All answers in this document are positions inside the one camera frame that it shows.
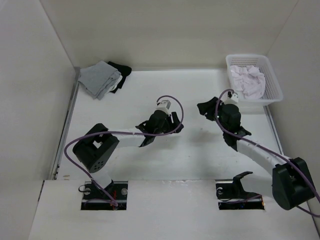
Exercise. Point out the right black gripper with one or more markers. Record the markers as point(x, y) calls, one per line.
point(207, 107)

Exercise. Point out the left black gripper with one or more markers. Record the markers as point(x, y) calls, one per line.
point(174, 119)

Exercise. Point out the white tank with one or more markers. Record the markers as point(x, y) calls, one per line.
point(116, 83)
point(249, 81)

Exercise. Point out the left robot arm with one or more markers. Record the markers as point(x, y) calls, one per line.
point(94, 152)

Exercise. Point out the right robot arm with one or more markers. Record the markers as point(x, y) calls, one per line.
point(291, 183)

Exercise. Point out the folded white tank top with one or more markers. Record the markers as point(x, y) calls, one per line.
point(116, 83)

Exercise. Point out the folded black tank top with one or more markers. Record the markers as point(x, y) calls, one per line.
point(125, 72)

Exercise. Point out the folded grey tank top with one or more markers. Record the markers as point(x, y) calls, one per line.
point(98, 79)

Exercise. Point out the white plastic basket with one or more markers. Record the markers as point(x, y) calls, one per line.
point(273, 92)

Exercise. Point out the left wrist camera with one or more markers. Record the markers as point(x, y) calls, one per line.
point(164, 106)

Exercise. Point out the right metal table rail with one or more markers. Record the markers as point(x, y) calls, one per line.
point(273, 128)

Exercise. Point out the metal table rail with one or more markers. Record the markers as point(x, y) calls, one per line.
point(273, 128)
point(66, 125)

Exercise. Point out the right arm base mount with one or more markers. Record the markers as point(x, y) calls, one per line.
point(232, 195)

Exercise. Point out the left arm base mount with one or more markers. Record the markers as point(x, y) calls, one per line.
point(93, 199)

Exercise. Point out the left metal table rail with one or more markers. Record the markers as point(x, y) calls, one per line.
point(66, 125)

